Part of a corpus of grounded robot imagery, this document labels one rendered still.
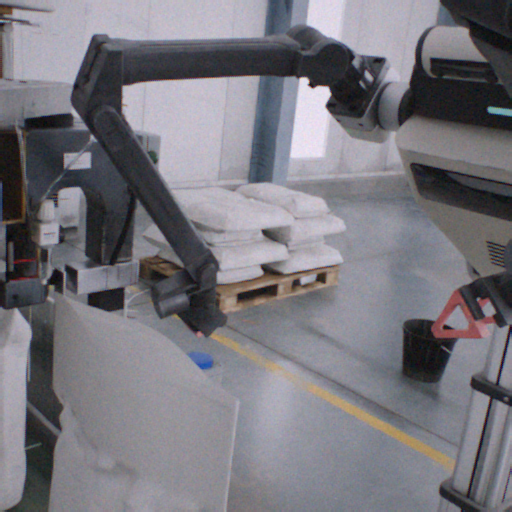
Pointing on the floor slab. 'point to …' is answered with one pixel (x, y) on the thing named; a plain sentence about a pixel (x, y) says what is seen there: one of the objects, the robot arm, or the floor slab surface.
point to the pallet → (277, 285)
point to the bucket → (425, 351)
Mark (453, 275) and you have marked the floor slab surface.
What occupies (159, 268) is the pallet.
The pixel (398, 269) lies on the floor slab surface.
